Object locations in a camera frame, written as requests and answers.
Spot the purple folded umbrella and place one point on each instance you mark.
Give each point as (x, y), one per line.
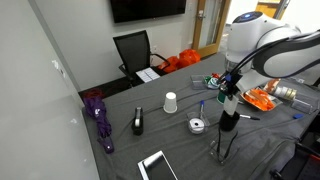
(96, 109)

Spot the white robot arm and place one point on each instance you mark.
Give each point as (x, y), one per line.
(260, 48)

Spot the clear organizer with tape rolls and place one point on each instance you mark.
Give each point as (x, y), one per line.
(299, 101)

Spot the clear tray with tape roll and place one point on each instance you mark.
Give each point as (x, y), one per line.
(197, 125)

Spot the grey table cloth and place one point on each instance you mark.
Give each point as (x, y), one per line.
(168, 115)

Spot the blue marker pen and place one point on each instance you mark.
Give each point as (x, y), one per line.
(201, 109)

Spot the black marker pen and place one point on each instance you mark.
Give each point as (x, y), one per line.
(249, 117)

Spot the black cup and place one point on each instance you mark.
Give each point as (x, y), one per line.
(228, 122)

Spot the clear tray with orange items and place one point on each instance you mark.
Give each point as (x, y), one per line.
(261, 99)

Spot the orange bag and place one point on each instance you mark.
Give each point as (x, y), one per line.
(185, 58)

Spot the white paper cup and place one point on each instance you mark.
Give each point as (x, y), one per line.
(170, 104)

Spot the black mesh office chair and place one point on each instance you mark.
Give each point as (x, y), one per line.
(135, 53)

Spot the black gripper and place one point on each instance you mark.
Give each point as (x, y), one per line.
(227, 84)

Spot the wooden door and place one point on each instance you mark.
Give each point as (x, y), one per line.
(210, 20)

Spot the green cup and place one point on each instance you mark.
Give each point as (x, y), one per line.
(221, 97)

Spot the white object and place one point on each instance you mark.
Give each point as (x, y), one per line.
(230, 105)

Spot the clear tray with colourful items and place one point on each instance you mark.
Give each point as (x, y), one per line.
(201, 82)

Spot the black wall television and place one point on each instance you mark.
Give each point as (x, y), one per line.
(132, 10)

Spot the black tablet with white frame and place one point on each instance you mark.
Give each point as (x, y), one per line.
(156, 167)

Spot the white paper sheet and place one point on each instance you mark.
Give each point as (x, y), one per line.
(147, 75)

